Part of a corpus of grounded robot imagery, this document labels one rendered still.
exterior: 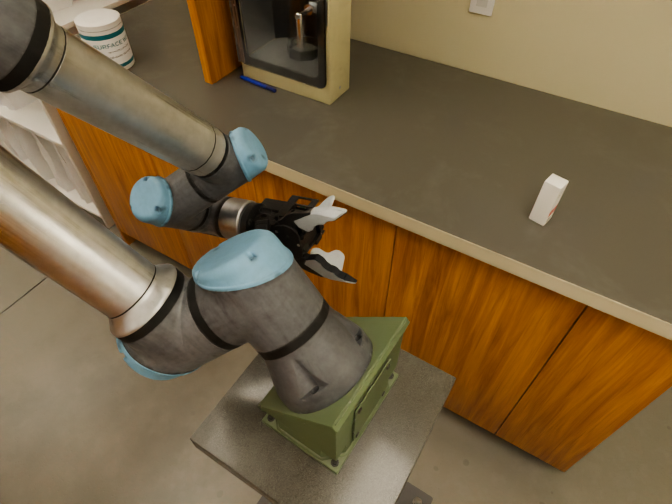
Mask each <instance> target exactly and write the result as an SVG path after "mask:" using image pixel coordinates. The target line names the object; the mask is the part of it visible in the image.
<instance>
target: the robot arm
mask: <svg viewBox="0 0 672 504"><path fill-rule="evenodd" d="M18 90H21V91H23V92H25V93H28V94H30V95H32V96H34V97H36V98H38V99H40V100H42V101H44V102H46V103H48V104H50V105H52V106H54V107H56V108H58V109H60V110H62V111H64V112H66V113H68V114H70V115H72V116H74V117H76V118H78V119H81V120H83V121H85V122H87V123H89V124H91V125H93V126H95V127H97V128H99V129H101V130H103V131H105V132H107V133H109V134H111V135H113V136H115V137H117V138H119V139H121V140H123V141H125V142H127V143H129V144H131V145H134V146H136V147H138V148H140V149H142V150H144V151H146V152H148V153H150V154H152V155H154V156H156V157H158V158H160V159H162V160H164V161H166V162H168V163H170V164H172V165H174V166H176V167H178V168H179V169H177V170H176V171H175V172H173V173H172V174H170V175H169V176H167V177H166V178H163V177H160V176H145V177H143V178H141V179H139V180H138V181H137V182H136V183H135V185H134V186H133V188H132V190H131V194H130V207H131V211H132V213H133V214H134V216H135V217H136V218H137V219H138V220H139V221H141V222H144V223H148V224H152V225H154V226H156V227H168V228H175V229H181V230H186V231H190V232H196V233H203V234H208V235H212V236H217V237H221V238H226V239H228V240H226V241H224V242H222V243H221V244H219V246H217V247H216V248H214V249H211V250H210V251H209V252H207V253H206V254H205V255H204V256H202V257H201V258H200V259H199V260H198V261H197V262H196V264H195V265H194V267H193V269H192V277H187V276H186V275H184V274H183V273H182V272H181V271H179V270H178V269H177V268H176V267H174V266H173V265H172V264H168V263H167V264H158V265H153V264H152V263H151V262H149V261H148V260H147V259H146V258H144V257H143V256H142V255H141V254H139V253H138V252H137V251H135V250H134V249H133V248H132V247H130V246H129V245H128V244H126V243H125V242H124V241H123V240H121V239H120V238H119V237H118V236H116V235H115V234H114V233H112V232H111V231H110V230H109V229H107V228H106V227H105V226H104V225H102V224H101V223H100V222H98V221H97V220H96V219H95V218H93V217H92V216H91V215H90V214H88V213H87V212H86V211H84V210H83V209H82V208H81V207H79V206H78V205H77V204H75V203H74V202H73V201H72V200H70V199H69V198H68V197H67V196H65V195H64V194H63V193H61V192H60V191H59V190H58V189H56V188H55V187H54V186H53V185H51V184H50V183H49V182H47V181H46V180H45V179H44V178H42V177H41V176H40V175H39V174H37V173H36V172H35V171H33V170H32V169H31V168H30V167H28V166H27V165H26V164H24V163H23V162H22V161H21V160H19V159H18V158H17V157H16V156H14V155H13V154H12V153H10V152H9V151H8V150H7V149H5V148H4V147H3V146H2V145H0V247H2V248H3V249H5V250H6V251H8V252H9V253H11V254H13V255H14V256H16V257H17V258H19V259H20V260H22V261H23V262H25V263H26V264H28V265H29V266H31V267H32V268H34V269H35V270H37V271H38V272H40V273H42V274H43V275H45V276H46V277H48V278H49V279H51V280H52V281H54V282H55V283H57V284H58V285H60V286H61V287H63V288H64V289H66V290H67V291H69V292H71V293H72V294H74V295H75V296H77V297H78V298H80V299H81V300H83V301H84V302H86V303H87V304H89V305H90V306H92V307H93V308H95V309H96V310H98V311H100V312H101V313H103V314H104V315H106V316H107V317H108V318H109V327H110V332H111V334H112V335H114V336H115V337H116V342H117V347H118V350H119V352H120V353H124V355H125V357H124V361H125V362H126V363H127V364H128V366H129V367H131V368H132V369H133V370H134V371H135V372H137V373H138V374H140V375H142V376H144V377H146V378H149V379H153V380H170V379H174V378H177V377H179V376H183V375H187V374H189V373H192V372H194V371H195V370H197V369H198V368H200V367H201V366H202V365H204V364H206V363H208V362H210V361H212V360H214V359H216V358H218V357H220V356H222V355H224V354H226V353H228V352H230V351H232V350H234V349H236V348H238V347H240V346H242V345H244V344H246V343H250V344H251V346H252V347H253V348H254V349H255V350H256V351H257V352H258V353H259V355H260V356H261V357H262V358H263V359H264V361H265V363H266V365H267V368H268V371H269V373H270V376H271V378H272V381H273V384H274V386H275V389H276V391H277V394H278V396H279V398H280V399H281V400H282V402H283V403H284V404H285V405H286V406H287V407H288V408H289V409H290V410H291V411H292V412H295V413H298V414H308V413H313V412H316V411H319V410H322V409H324V408H326V407H328V406H330V405H332V404H333V403H335V402H336V401H338V400H339V399H341V398H342V397H343V396H344V395H346V394H347V393H348V392H349V391H350V390H351V389H352V388H353V387H354V386H355V385H356V384H357V382H358V381H359V380H360V379H361V377H362V376H363V374H364V373H365V371H366V370H367V368H368V366H369V363H370V361H371V358H372V352H373V346H372V342H371V340H370V339H369V337H368V336H367V335H366V333H365V332H364V331H363V329H362V328H361V327H360V326H358V325H357V324H355V323H354V322H352V321H351V320H349V319H348V318H346V317H345V316H343V315H342V314H340V313H339V312H337V311H336V310H334V309H333V308H331V307H330V306H329V304H328V303H327V302H326V300H325V299H324V298H323V296H322V295H321V294H320V292H319V291H318V290H317V288H316V287H315V286H314V284H313V283H312V282H311V280H310V279H309V278H308V276H307V275H306V274H305V272H304V271H303V270H302V269H304V270H306V271H308V272H310V273H313V274H315V275H317V276H320V277H325V278H328V279H331V280H335V281H341V282H346V283H351V284H356V283H357V281H358V280H356V279H355V278H353V277H352V276H350V275H349V274H347V273H345V272H343V271H342V269H343V264H344V259H345V256H344V254H343V253H342V252H341V251H339V250H334V251H331V252H329V253H327V252H324V251H323V250H321V249H319V248H313V249H312V250H311V252H310V254H308V253H307V252H308V251H309V250H310V249H311V248H312V246H313V245H314V244H315V245H317V244H318V243H319V242H320V240H321V239H322V235H323V234H324V232H325V230H323V229H324V224H325V223H326V222H329V221H336V220H337V219H339V218H340V217H342V216H343V215H345V214H346V213H347V212H348V211H347V209H345V208H340V207H334V206H332V205H333V202H334V199H335V196H333V195H332V196H330V197H328V198H326V199H325V200H324V201H323V202H322V203H321V204H320V205H319V206H318V207H315V206H316V205H317V203H318V202H319V199H313V198H308V197H302V196H296V195H292V196H291V197H290V199H289V200H288V201H287V202H286V201H281V200H275V199H269V198H265V199H264V200H263V202H262V203H256V202H255V201H252V200H247V199H241V198H236V197H229V196H226V195H228V194H230V193H231V192H233V191H234V190H236V189H237V188H239V187H240V186H242V185H244V184H245V183H247V182H251V181H252V179H253V178H254V177H256V176H257V175H258V174H260V173H261V172H263V171H264V170H265V169H266V167H267V165H268V158H267V154H266V151H265V149H264V147H263V145H262V144H261V142H260V141H259V139H258V138H257V137H256V136H255V135H254V134H253V133H252V132H251V131H250V130H249V129H247V128H244V127H238V128H237V129H235V130H233V131H230V132H229V134H227V135H226V134H224V133H223V132H221V131H220V130H218V129H217V128H215V127H214V126H212V125H211V124H209V123H208V122H206V121H205V120H203V119H202V118H200V117H199V116H197V115H196V114H194V113H193V112H191V111H189V110H188V109H186V108H185V107H183V106H182V105H180V104H179V103H177V102H176V101H174V100H173V99H171V98H170V97H168V96H167V95H165V94H164V93H162V92H161V91H159V90H157V89H156V88H154V87H153V86H151V85H150V84H148V83H147V82H145V81H144V80H142V79H141V78H139V77H138V76H136V75H135V74H133V73H132V72H130V71H129V70H127V69H125V68H124V67H122V66H121V65H119V64H118V63H116V62H115V61H113V60H112V59H110V58H109V57H107V56H106V55H104V54H103V53H101V52H100V51H98V50H97V49H95V48H94V47H92V46H90V45H89V44H87V43H86V42H84V41H83V40H81V39H80V38H78V37H77V36H75V35H74V34H72V33H71V32H69V31H68V30H66V29H65V28H63V27H62V26H60V25H58V24H57V23H55V19H54V16H53V13H52V10H51V8H50V7H49V6H48V5H47V4H46V3H45V2H43V1H42V0H0V92H2V93H11V92H15V91H18ZM298 199H303V200H309V201H311V202H310V203H309V204H308V205H304V204H298V203H296V202H297V201H298ZM297 206H300V207H297ZM305 207H306V208H305Z"/></svg>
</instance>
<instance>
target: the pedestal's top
mask: <svg viewBox="0 0 672 504"><path fill-rule="evenodd" d="M394 372H396V373H397V374H399V376H398V378H397V380H396V381H395V383H394V385H393V386H392V388H391V389H390V391H389V393H388V394H387V396H386V397H385V399H384V401H383V402H382V404H381V405H380V407H379V409H378V410H377V412H376V413H375V415H374V417H373V418H372V420H371V421H370V423H369V425H368V426H367V428H366V429H365V431H364V433H363V434H362V436H361V437H360V439H359V441H358V442H357V444H356V445H355V447H354V449H353V450H352V452H351V454H350V455H349V457H348V458H347V460H346V462H345V463H344V465H343V466H342V468H341V470H340V471H339V473H338V474H337V475H336V474H334V473H333V472H332V471H330V470H329V469H327V468H326V467H325V466H323V465H322V464H320V463H319V462H318V461H316V460H315V459H313V458H312V457H311V456H309V455H308V454H306V453H305V452H304V451H302V450H301V449H299V448H298V447H297V446H295V445H294V444H292V443H291V442H290V441H288V440H287V439H285V438H284V437H283V436H281V435H280V434H278V433H277V432H276V431H274V430H273V429H271V428H270V427H269V426H267V425H266V424H264V423H263V422H262V419H263V418H264V416H265V415H266V414H267V413H266V412H264V411H262V410H261V409H260V408H259V407H258V405H259V403H260V402H261V401H262V400H263V398H264V397H265V396H266V395H267V393H268V392H269V391H270V390H271V388H272V387H273V386H274V384H273V381H272V378H271V376H270V373H269V371H268V368H267V365H266V363H265V361H264V359H263V358H262V357H261V356H260V355H259V353H258V355H257V356H256V357H255V358H254V360H253V361H252V362H251V363H250V365H249V366H248V367H247V368H246V369H245V371H244V372H243V373H242V374H241V376H240V377H239V378H238V379H237V381H236V382H235V383H234V384H233V385H232V387H231V388H230V389H229V390H228V392H227V393H226V394H225V395H224V397H223V398H222V399H221V400H220V401H219V403H218V404H217V405H216V406H215V408H214V409H213V410H212V411H211V413H210V414H209V415H208V416H207V418H206V419H205V420H204V421H203V422H202V424H201V425H200V426H199V427H198V429H197V430H196V431H195V432H194V434H193V435H192V436H191V437H190V440H191V441H192V443H193V444H194V446H195V447H196V448H197V449H199V450H200V451H202V452H203V453H204V454H206V455H207V456H208V457H210V458H211V459H213V460H214V461H215V462H217V463H218V464H219V465H221V466H222V467H224V468H225V469H226V470H228V471H229V472H230V473H232V474H233V475H235V476H236V477H237V478H239V479H240V480H241V481H243V482H244V483H246V484H247V485H248V486H250V487H251V488H252V489H254V490H255V491H256V492H258V493H259V494H261V495H262V496H263V497H265V498H266V499H267V500H269V501H270V502H272V503H273V504H396V503H397V501H398V499H399V497H400V495H401V493H402V491H403V489H404V486H405V484H406V482H407V480H408V478H409V476H410V474H411V472H412V470H413V468H414V466H415V464H416V462H417V460H418V458H419V456H420V453H421V451H422V449H423V447H424V445H425V443H426V441H427V439H428V437H429V435H430V433H431V431H432V429H433V427H434V425H435V422H436V420H437V418H438V416H439V414H440V412H441V410H442V408H443V406H444V404H445V402H446V400H447V398H448V396H449V394H450V391H451V389H452V387H453V385H454V383H455V380H456V377H454V376H452V375H450V374H448V373H446V372H444V371H443V370H441V369H439V368H437V367H435V366H433V365H431V364H429V363H427V362H425V361H423V360H422V359H420V358H418V357H416V356H414V355H412V354H410V353H408V352H406V351H404V350H402V349H401V348H400V353H399V358H398V362H397V366H396V368H395V369H394Z"/></svg>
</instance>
